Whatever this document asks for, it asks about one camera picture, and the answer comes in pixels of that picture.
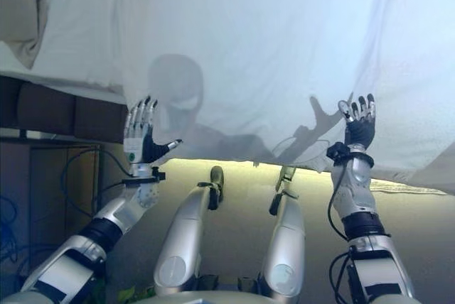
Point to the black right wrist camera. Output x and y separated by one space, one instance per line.
337 151

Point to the small pale fringed rug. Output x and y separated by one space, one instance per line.
391 187

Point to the brown upholstered bed frame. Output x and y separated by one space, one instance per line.
53 108

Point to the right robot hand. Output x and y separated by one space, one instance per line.
360 130

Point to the white fitted bed sheet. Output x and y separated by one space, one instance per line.
64 73

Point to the beige bedspread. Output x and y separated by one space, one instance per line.
433 172

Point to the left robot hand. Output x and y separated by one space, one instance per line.
136 140

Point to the large beige pillow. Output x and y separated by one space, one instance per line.
21 16

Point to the silver right robot leg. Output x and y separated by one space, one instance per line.
286 240

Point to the white duvet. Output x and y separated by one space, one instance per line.
249 34

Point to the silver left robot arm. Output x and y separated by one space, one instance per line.
71 258

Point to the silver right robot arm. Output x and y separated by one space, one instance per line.
355 183

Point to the wooden nightstand with drawers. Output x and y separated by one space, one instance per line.
46 176

